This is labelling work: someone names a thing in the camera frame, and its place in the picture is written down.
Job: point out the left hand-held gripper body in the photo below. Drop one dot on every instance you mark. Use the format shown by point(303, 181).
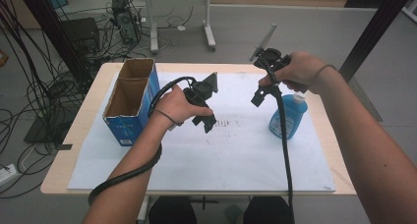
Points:
point(200, 88)

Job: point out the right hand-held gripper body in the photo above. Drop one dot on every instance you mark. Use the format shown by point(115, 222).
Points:
point(270, 58)

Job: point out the blue bottle with white cap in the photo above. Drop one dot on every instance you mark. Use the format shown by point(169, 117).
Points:
point(291, 116)

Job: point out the blue cardboard box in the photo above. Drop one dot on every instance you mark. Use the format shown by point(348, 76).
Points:
point(141, 125)

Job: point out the person's left hand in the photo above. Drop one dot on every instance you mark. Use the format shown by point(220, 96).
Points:
point(178, 106)

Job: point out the person's right hand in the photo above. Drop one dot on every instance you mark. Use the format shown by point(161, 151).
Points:
point(300, 71)

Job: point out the white paper mat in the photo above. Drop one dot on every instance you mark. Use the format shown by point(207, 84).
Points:
point(229, 161)

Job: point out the person's left leg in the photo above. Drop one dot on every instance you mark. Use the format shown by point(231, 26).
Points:
point(172, 211)

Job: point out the person's leg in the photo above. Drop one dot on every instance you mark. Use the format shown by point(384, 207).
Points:
point(172, 211)
point(267, 211)

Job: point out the black computer tower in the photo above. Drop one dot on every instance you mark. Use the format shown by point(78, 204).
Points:
point(126, 21)

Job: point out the person's right leg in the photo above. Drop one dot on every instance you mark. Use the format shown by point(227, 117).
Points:
point(267, 211)

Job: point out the black box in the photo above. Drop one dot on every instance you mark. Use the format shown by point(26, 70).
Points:
point(82, 32)

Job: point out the black tape strip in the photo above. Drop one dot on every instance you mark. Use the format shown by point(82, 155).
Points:
point(64, 147)

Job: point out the white power strip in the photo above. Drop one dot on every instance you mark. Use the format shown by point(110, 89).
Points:
point(7, 174)

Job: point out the white desk frame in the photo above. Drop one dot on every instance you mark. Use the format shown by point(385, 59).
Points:
point(209, 27)

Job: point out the dark metal post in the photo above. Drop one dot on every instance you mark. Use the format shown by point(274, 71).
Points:
point(373, 30)
point(52, 27)

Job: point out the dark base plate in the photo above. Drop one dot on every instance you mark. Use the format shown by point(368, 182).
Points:
point(46, 129)

